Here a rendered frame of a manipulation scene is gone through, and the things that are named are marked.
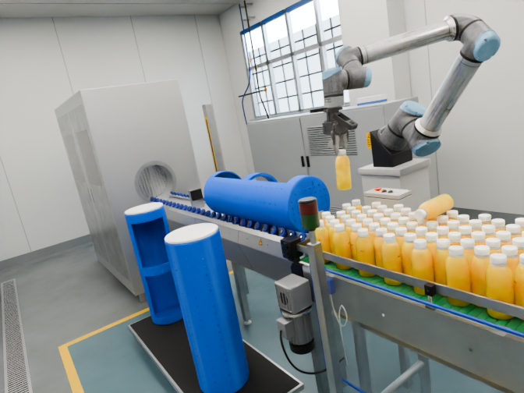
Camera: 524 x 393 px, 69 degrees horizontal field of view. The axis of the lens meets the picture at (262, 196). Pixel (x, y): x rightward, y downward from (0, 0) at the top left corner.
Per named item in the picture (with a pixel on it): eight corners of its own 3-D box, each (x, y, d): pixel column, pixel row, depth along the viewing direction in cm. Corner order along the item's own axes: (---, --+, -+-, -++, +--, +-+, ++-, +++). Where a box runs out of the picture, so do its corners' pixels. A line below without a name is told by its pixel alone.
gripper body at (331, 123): (334, 133, 180) (332, 107, 177) (348, 132, 173) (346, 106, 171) (323, 136, 176) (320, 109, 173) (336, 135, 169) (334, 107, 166)
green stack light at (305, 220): (311, 222, 137) (309, 209, 136) (324, 224, 132) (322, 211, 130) (298, 228, 133) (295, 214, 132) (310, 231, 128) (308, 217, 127)
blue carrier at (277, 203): (243, 205, 269) (235, 166, 262) (334, 222, 197) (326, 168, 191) (208, 218, 254) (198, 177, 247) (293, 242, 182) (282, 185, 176)
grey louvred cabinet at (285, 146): (293, 217, 556) (277, 116, 524) (430, 244, 380) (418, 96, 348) (263, 228, 527) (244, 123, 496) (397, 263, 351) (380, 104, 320)
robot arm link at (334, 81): (347, 65, 164) (324, 67, 162) (348, 94, 167) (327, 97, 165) (338, 68, 173) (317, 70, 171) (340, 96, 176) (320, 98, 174)
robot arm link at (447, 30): (473, 1, 176) (332, 45, 177) (489, 16, 169) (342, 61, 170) (466, 25, 186) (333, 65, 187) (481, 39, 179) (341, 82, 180)
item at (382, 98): (364, 105, 368) (363, 97, 366) (386, 101, 350) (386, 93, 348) (357, 107, 361) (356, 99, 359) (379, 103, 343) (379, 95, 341)
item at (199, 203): (203, 206, 301) (199, 187, 297) (206, 207, 298) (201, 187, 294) (192, 210, 295) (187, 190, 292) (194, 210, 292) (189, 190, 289)
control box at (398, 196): (378, 206, 196) (376, 186, 194) (413, 210, 180) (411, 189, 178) (366, 211, 191) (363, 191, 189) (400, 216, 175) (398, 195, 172)
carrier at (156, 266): (146, 319, 301) (164, 329, 281) (117, 214, 282) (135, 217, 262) (176, 302, 320) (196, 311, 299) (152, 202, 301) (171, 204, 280)
